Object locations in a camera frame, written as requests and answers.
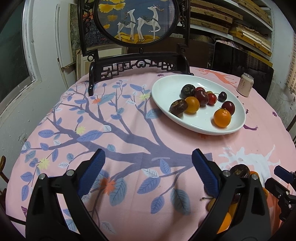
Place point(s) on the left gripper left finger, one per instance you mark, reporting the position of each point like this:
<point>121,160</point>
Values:
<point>45,220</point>

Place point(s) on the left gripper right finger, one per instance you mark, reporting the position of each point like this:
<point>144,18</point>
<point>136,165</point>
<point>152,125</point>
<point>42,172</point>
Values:
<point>251,220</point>

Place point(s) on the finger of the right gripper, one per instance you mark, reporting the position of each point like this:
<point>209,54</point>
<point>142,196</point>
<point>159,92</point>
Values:
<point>286,201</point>

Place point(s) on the orange fruit front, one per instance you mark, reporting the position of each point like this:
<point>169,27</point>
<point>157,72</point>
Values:
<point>225,224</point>

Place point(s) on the dark cherry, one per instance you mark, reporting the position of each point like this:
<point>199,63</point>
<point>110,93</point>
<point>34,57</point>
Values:
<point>222,96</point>

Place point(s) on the small red tomato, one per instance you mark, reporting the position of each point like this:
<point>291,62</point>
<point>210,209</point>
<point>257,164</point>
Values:
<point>212,99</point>

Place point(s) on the large yellow-orange tomato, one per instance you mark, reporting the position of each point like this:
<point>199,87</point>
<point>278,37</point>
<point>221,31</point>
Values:
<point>193,105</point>

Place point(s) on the large dark red plum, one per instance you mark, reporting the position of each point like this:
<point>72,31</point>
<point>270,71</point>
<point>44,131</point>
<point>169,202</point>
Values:
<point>202,97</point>

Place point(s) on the dark water chestnut back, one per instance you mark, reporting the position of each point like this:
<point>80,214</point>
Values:
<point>178,107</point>

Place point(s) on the dark water chestnut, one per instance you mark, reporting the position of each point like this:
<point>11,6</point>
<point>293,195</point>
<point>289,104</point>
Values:
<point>187,91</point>
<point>240,170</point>
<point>178,107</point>

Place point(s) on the dark water chestnut front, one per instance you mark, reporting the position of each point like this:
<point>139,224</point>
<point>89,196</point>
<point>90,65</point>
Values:
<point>187,91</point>

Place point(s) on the red cherry tomato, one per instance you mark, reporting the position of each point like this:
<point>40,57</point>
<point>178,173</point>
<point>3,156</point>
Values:
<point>200,88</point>

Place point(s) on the yellow-orange round fruit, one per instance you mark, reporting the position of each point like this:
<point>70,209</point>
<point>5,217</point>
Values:
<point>232,209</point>

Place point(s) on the dark purple plum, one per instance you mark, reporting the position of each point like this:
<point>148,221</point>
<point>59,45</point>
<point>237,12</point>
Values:
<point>235,198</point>

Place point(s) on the tan longan fruit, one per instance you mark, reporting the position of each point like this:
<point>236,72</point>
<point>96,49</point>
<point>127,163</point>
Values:
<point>210,204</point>

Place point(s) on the dark water chestnut right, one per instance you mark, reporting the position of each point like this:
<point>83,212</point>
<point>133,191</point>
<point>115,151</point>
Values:
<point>240,170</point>

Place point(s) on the black chair right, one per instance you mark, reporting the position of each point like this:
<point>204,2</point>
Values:
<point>291,129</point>

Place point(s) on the pale pink drink can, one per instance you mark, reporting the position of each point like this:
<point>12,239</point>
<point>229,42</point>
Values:
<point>245,84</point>

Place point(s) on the white oval plate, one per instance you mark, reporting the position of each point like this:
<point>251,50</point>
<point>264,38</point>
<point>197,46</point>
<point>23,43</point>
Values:
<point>167,89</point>

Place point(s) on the dark carved wooden chair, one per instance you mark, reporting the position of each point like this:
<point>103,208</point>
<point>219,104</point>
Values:
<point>108,67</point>

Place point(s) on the wooden shelf with boards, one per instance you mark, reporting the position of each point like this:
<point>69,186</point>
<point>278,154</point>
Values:
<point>247,23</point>

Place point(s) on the round deer painting screen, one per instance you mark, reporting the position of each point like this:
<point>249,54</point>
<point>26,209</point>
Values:
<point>132,24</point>

